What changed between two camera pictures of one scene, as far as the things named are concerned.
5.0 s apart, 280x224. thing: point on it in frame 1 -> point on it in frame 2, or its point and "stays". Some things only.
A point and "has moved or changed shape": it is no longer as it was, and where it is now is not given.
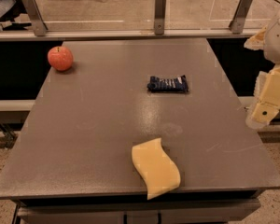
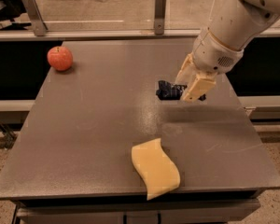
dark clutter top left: x=6 y=5 stays
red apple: x=60 y=58 stays
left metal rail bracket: x=38 y=24 stays
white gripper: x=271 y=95 -> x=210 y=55
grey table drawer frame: x=133 y=207 stays
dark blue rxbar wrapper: x=176 y=84 has moved or changed shape
